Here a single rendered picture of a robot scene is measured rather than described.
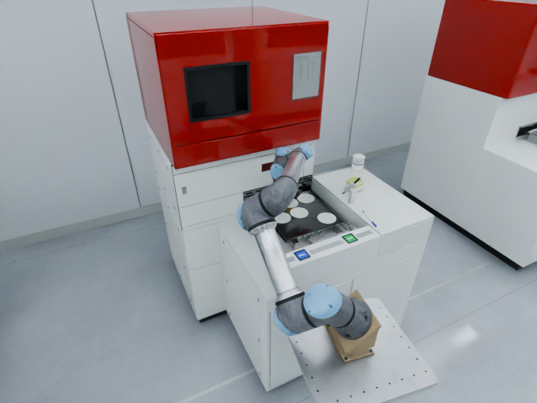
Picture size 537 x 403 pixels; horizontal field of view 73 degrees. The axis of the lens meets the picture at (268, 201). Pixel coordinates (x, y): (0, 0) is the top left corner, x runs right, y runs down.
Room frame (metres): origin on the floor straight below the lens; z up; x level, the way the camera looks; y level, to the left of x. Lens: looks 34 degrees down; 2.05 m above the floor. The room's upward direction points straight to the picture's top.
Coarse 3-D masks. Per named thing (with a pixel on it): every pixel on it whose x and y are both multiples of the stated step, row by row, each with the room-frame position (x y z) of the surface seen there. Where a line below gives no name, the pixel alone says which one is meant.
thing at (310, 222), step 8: (304, 192) 1.83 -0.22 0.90; (296, 200) 1.74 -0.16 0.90; (288, 208) 1.66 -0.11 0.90; (304, 208) 1.66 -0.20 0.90; (312, 208) 1.66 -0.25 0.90; (320, 208) 1.66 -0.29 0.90; (328, 208) 1.66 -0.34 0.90; (312, 216) 1.58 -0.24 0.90; (336, 216) 1.58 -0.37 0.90; (280, 224) 1.51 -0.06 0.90; (288, 224) 1.51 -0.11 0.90; (296, 224) 1.51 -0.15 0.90; (304, 224) 1.51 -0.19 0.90; (312, 224) 1.51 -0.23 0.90; (320, 224) 1.51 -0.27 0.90; (328, 224) 1.51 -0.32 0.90; (280, 232) 1.45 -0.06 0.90; (288, 232) 1.45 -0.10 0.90; (296, 232) 1.45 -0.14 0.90; (304, 232) 1.45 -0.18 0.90
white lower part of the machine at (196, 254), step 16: (160, 192) 2.11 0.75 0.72; (176, 224) 1.70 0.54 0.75; (176, 240) 1.81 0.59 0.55; (192, 240) 1.57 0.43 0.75; (208, 240) 1.61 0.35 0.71; (176, 256) 1.93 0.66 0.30; (192, 256) 1.56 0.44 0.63; (208, 256) 1.60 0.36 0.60; (192, 272) 1.55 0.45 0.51; (208, 272) 1.60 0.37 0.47; (192, 288) 1.55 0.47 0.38; (208, 288) 1.59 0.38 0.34; (224, 288) 1.64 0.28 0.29; (192, 304) 1.64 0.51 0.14; (208, 304) 1.58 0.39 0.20; (224, 304) 1.63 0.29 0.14
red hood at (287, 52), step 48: (144, 48) 1.76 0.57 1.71; (192, 48) 1.57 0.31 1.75; (240, 48) 1.66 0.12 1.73; (288, 48) 1.77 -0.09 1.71; (144, 96) 2.04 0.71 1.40; (192, 96) 1.56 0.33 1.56; (240, 96) 1.66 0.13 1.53; (288, 96) 1.77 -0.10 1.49; (192, 144) 1.55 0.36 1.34; (240, 144) 1.65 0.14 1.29; (288, 144) 1.77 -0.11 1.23
